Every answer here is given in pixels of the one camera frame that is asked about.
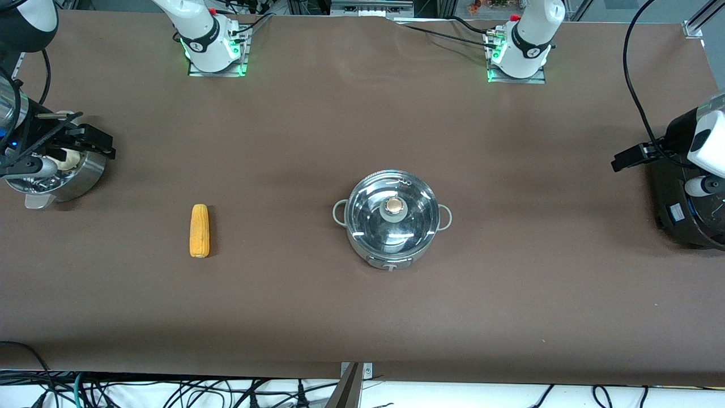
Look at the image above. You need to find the glass lid with knob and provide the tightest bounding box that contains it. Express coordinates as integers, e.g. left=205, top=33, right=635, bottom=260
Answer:
left=345, top=170, right=441, bottom=254

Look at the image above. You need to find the steel steamer pot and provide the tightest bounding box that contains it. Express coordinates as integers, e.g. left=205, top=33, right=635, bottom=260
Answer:
left=3, top=110, right=108, bottom=211

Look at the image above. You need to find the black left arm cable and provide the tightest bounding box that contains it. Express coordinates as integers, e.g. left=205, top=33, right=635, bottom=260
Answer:
left=622, top=0, right=689, bottom=168

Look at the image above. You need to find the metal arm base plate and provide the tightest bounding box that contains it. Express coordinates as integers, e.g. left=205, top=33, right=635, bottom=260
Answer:
left=187, top=23, right=250, bottom=78
left=485, top=31, right=548, bottom=85

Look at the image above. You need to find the aluminium frame profile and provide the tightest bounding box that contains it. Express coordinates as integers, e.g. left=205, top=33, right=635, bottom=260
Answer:
left=682, top=0, right=725, bottom=39

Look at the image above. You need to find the grey equipment box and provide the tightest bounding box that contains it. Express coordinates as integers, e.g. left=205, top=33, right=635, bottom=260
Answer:
left=330, top=0, right=416, bottom=19

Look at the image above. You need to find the brown table cover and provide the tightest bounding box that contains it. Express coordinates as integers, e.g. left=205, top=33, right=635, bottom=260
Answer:
left=0, top=10, right=725, bottom=387

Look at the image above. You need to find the metal table bracket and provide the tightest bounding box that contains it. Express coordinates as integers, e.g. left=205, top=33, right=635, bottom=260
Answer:
left=340, top=362, right=374, bottom=380

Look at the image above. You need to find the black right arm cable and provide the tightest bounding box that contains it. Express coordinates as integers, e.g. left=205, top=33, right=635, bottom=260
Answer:
left=39, top=48, right=53, bottom=106

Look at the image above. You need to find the yellow corn cob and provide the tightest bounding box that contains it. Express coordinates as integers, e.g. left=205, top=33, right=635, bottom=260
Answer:
left=189, top=204, right=211, bottom=258

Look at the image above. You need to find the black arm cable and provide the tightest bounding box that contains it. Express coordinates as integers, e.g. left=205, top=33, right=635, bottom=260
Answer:
left=39, top=48, right=53, bottom=106
left=622, top=0, right=689, bottom=168

